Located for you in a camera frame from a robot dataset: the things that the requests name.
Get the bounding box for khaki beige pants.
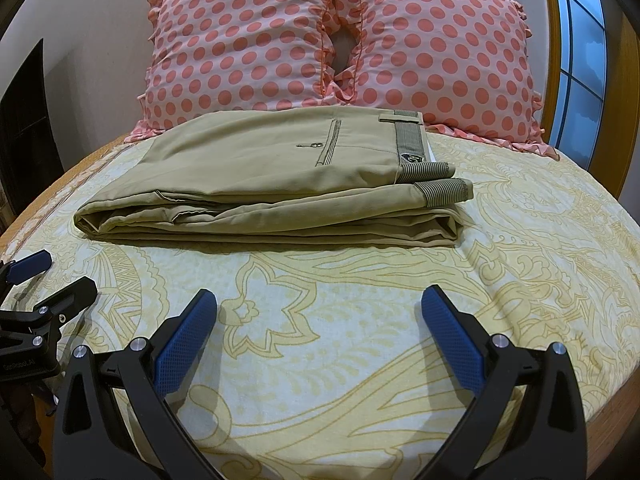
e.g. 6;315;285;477
74;106;473;247

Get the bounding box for dark wooden bedside furniture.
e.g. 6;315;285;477
0;41;64;214

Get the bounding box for yellow patterned bedsheet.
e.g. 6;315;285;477
1;136;639;479

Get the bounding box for left pink polka-dot pillow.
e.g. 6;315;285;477
126;0;342;142

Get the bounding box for pink polka-dot pillow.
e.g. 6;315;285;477
126;0;342;142
333;0;559;159

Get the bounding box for blue glass window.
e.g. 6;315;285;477
550;0;608;169

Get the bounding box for right pink polka-dot pillow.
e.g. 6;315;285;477
333;0;559;159

